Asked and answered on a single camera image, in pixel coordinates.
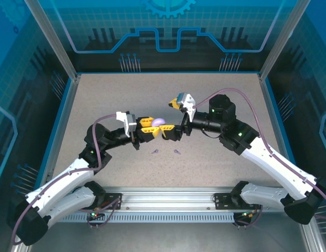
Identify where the blue grid-print enclosure panel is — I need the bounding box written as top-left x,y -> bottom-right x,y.
0,0 -> 71,200
267,0 -> 326,211

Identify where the blue-trimmed table side rail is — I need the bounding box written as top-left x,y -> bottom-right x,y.
258,73 -> 297,163

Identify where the thin purple base cable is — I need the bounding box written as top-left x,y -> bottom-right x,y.
80,198 -> 122,229
232,201 -> 263,229

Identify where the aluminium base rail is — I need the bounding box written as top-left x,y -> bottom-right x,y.
46,185 -> 304,213

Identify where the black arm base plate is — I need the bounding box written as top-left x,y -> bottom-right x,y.
98,193 -> 123,211
214,193 -> 261,211

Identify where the aluminium frame post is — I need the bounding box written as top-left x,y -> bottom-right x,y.
24,0 -> 81,81
259,0 -> 309,81

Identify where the aluminium corner post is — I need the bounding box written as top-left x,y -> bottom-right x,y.
300,222 -> 326,252

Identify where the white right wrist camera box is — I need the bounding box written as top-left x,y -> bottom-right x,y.
177,91 -> 197,123

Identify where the blue gear-print enclosure panel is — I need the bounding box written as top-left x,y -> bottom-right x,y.
38,0 -> 297,73

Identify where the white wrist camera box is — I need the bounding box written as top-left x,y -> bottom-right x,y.
115,111 -> 139,139
177,91 -> 197,123

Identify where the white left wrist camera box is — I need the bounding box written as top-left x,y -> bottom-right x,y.
115,111 -> 139,139

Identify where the slotted grey cable duct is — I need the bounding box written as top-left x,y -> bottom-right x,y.
52,212 -> 246,224

